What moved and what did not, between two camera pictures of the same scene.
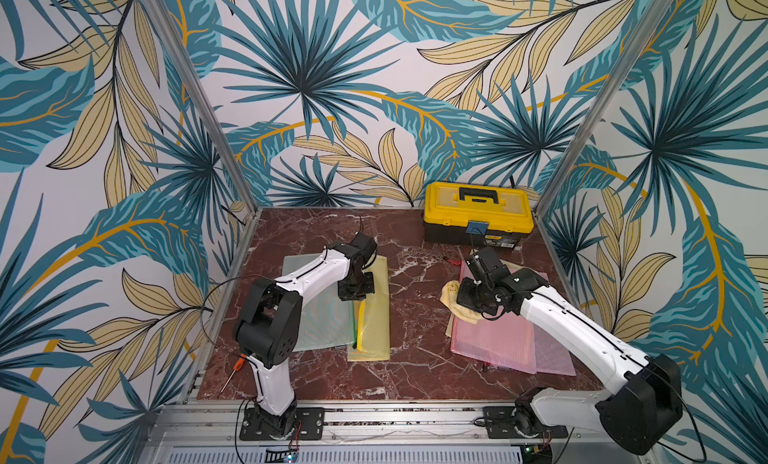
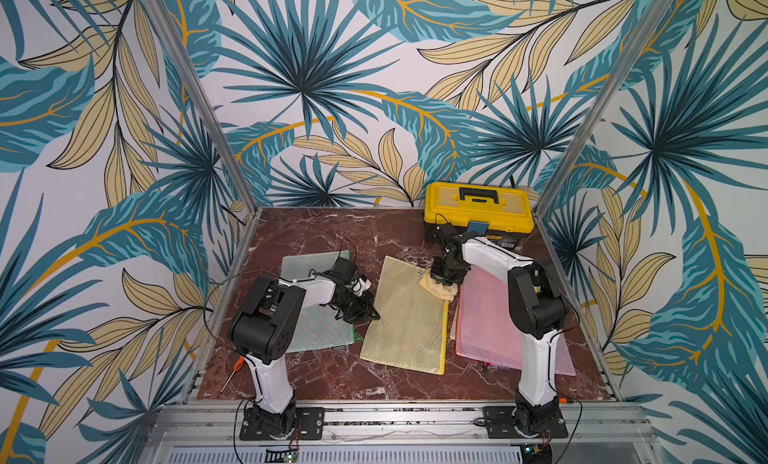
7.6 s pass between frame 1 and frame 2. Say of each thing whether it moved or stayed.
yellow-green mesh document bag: moved
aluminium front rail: stayed
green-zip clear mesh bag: stayed
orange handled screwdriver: stayed
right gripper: moved
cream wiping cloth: moved
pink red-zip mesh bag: stayed
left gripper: moved
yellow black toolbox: stayed
